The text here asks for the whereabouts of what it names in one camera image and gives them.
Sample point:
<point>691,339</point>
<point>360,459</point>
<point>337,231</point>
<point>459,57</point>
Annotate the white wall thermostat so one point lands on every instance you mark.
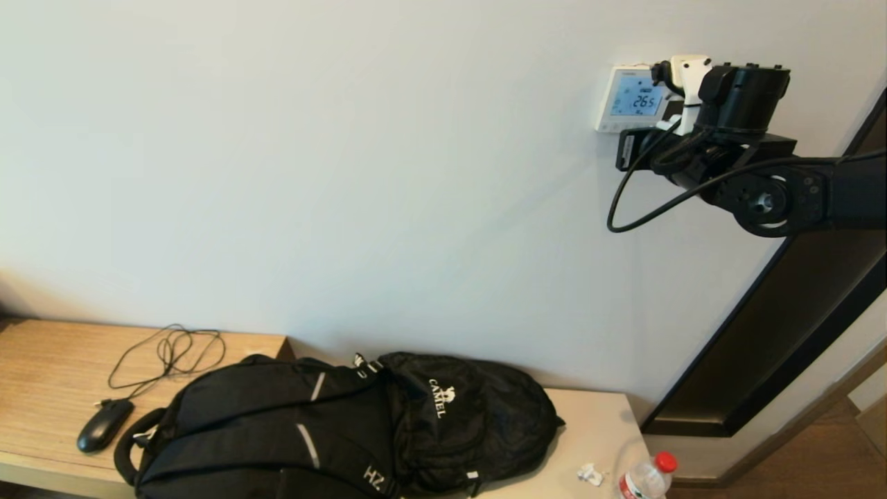
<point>627,97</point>

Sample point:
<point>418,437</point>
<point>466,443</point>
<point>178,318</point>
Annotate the crumpled white paper scrap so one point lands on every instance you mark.
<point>589,475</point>

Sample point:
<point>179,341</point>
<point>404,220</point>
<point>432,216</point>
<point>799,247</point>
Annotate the dark brown door frame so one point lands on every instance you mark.
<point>797,312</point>

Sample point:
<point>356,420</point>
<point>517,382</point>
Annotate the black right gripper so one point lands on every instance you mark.
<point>745,97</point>

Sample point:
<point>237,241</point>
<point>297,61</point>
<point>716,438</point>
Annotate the black Camel backpack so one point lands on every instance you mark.
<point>277,430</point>

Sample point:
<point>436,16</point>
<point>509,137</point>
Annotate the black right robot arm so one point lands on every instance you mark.
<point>831,197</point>

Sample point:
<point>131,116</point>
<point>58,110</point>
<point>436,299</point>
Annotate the black computer mouse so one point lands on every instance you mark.
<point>102,428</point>

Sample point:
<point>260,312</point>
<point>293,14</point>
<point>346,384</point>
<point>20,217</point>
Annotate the clear water bottle red cap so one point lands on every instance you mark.
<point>644,482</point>

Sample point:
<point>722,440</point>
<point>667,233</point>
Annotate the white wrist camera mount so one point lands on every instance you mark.
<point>693,73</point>

